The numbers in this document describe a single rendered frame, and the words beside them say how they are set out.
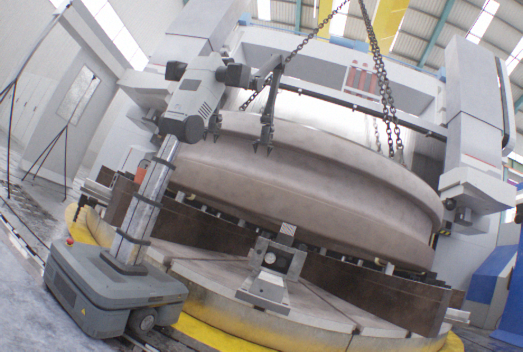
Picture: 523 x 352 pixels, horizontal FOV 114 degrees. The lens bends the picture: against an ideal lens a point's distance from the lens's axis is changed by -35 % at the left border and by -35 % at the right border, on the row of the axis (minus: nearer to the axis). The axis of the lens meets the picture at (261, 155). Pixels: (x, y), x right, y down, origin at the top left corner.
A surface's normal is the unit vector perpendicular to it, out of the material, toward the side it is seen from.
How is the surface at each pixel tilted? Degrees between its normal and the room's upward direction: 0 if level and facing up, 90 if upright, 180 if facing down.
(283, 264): 90
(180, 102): 90
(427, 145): 90
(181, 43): 90
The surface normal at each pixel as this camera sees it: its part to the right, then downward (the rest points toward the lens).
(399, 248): 0.34, -0.15
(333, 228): 0.07, -0.26
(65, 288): -0.29, -0.38
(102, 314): 0.58, -0.02
